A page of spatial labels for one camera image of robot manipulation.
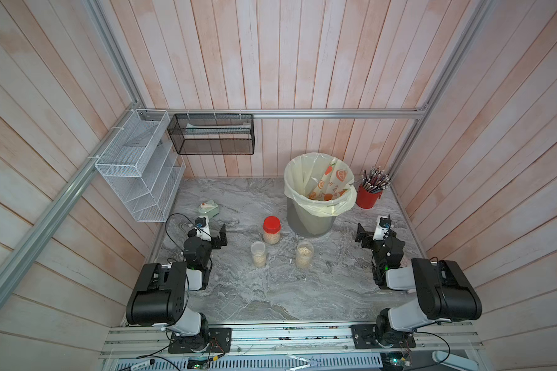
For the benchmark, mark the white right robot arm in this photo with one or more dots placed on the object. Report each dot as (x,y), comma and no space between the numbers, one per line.
(443,291)

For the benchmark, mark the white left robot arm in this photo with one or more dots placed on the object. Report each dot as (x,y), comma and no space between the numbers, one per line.
(161,297)

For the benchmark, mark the red lidded oatmeal jar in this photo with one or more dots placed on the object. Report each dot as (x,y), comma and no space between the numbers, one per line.
(271,230)

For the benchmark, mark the colored pencils bunch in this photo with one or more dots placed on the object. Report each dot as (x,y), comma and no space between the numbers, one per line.
(376,180)

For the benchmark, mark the small oatmeal jar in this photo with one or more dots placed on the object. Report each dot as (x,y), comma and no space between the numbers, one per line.
(259,254)

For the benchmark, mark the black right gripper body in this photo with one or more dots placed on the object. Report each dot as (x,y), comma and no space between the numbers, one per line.
(376,247)

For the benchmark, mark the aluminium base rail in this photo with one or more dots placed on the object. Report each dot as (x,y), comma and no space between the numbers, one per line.
(293,337)

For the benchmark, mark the grey trash bin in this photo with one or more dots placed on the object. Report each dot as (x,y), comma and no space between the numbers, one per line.
(305,224)

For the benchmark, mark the wide oatmeal jar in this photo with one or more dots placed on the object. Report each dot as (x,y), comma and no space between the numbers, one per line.
(304,254)

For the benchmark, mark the green small box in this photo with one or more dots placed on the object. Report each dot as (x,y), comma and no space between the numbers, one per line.
(208,209)

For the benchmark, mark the white wire mesh shelf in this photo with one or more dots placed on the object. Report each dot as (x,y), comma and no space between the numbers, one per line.
(142,167)

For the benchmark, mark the red pencil cup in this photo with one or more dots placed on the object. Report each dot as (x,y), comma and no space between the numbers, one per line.
(365,199)

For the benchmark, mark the black wire mesh basket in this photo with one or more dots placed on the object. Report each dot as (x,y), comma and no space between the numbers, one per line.
(213,134)

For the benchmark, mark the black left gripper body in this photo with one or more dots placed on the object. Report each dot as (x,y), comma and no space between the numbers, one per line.
(214,244)

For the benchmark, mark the cream trash bag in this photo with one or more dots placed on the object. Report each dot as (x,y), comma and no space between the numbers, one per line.
(321,184)

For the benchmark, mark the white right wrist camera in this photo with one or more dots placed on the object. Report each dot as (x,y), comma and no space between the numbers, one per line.
(382,229)

